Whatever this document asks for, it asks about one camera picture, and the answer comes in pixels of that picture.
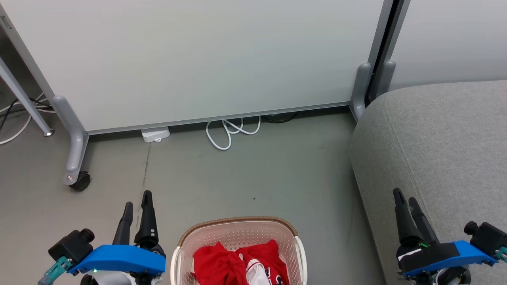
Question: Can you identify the white laundry basket brown rim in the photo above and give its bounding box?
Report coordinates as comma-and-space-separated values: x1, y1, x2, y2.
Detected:
170, 216, 308, 285

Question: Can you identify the long white floor cable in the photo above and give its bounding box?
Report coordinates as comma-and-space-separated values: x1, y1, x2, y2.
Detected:
0, 93, 56, 146

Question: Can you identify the white power adapter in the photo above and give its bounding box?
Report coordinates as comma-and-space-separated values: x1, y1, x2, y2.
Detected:
141, 126, 171, 143

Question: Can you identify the grey fabric sofa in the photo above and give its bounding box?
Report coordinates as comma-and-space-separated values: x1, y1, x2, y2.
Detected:
349, 80, 507, 285

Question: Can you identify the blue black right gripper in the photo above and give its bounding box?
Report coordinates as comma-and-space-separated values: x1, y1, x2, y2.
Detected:
393, 188, 499, 285

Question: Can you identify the red and white garment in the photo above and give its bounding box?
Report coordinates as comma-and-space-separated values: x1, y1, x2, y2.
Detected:
192, 239, 290, 285

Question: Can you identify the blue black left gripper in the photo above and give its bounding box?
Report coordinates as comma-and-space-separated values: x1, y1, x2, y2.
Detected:
67, 190, 166, 285

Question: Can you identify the grey metal table leg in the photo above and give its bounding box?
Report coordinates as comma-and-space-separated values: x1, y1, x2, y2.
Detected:
0, 57, 55, 137

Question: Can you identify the black caster wheel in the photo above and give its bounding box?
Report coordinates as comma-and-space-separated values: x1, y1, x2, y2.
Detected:
70, 171, 91, 192

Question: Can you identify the coiled white cable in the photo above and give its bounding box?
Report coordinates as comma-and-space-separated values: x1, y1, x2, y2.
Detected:
205, 116, 262, 151

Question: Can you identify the grey partition leg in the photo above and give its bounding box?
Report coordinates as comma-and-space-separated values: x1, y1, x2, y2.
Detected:
374, 59, 397, 99
350, 62, 373, 122
51, 95, 90, 186

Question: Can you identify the black floor cable bundle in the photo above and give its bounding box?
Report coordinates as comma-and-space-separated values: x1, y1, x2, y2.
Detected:
0, 97, 53, 132

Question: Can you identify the teal plug left camera cable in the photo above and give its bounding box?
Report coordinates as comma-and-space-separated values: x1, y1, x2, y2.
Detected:
38, 256, 73, 285

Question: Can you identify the white partition panel grey frame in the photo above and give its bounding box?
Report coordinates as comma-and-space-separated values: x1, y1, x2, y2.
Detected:
384, 0, 507, 92
0, 0, 395, 136

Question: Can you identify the thin black floor cable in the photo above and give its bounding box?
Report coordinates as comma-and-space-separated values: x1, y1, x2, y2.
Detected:
261, 112, 300, 124

